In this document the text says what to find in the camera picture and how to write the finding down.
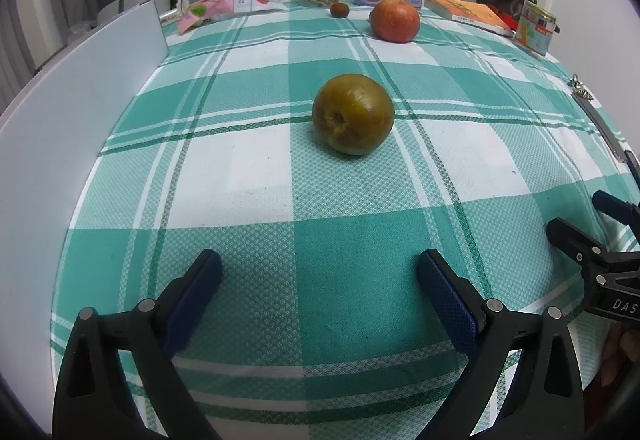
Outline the red apple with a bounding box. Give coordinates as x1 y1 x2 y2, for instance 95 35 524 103
370 0 421 44

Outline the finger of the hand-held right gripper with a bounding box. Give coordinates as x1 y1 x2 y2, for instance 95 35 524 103
546 217 609 267
592 189 640 226

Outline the white foam board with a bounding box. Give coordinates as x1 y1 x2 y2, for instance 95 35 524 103
0 0 170 386

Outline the orange book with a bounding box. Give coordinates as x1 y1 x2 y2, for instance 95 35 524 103
425 0 516 38

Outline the green white checkered tablecloth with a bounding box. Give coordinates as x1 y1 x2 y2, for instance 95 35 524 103
50 0 640 440

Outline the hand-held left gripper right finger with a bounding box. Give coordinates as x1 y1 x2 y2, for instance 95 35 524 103
417 247 586 440

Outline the white snack packet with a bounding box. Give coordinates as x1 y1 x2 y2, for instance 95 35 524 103
232 0 291 14

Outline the person's right hand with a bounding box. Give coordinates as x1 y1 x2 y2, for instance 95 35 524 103
600 323 640 388

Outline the yellow apple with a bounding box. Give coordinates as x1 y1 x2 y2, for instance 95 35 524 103
311 73 396 156

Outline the pink snack packet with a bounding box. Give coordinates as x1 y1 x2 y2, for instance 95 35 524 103
177 0 236 35

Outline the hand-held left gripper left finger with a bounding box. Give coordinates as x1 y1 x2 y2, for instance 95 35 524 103
52 249 224 440

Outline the printed tin container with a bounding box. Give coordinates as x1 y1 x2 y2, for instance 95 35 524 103
515 0 558 57

